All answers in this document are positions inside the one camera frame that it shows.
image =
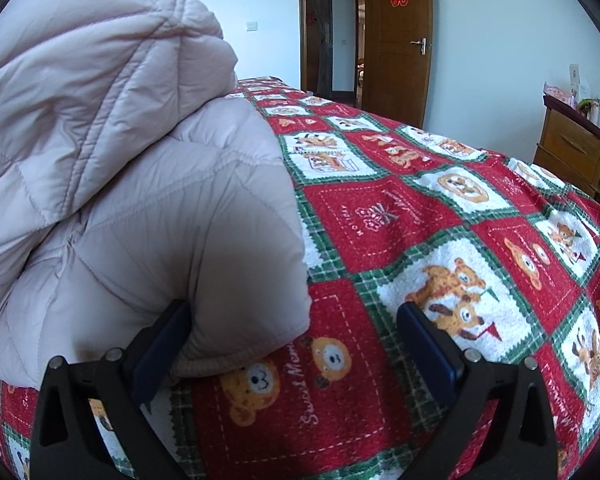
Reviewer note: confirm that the wooden dresser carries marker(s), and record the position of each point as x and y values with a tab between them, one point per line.
570	145

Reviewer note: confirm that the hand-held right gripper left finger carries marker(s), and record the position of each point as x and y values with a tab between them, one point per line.
155	360

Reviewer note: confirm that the red checkered bear print blanket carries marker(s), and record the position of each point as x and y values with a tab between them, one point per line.
430	240

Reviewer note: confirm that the brown wooden door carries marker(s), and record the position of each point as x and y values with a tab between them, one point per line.
397	60

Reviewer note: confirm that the dark wooden door frame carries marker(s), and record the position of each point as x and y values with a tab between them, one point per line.
302	25

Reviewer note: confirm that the pink gift box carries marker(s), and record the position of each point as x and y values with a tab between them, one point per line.
559	94

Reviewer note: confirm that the white card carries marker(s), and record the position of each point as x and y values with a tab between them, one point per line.
576	77

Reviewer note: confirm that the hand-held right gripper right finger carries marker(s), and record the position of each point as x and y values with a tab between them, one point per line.
427	355

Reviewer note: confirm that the white wall switch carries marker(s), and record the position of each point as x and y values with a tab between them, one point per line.
251	25

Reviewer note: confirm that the pale pink quilted down jacket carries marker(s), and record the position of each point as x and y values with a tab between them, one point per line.
130	185

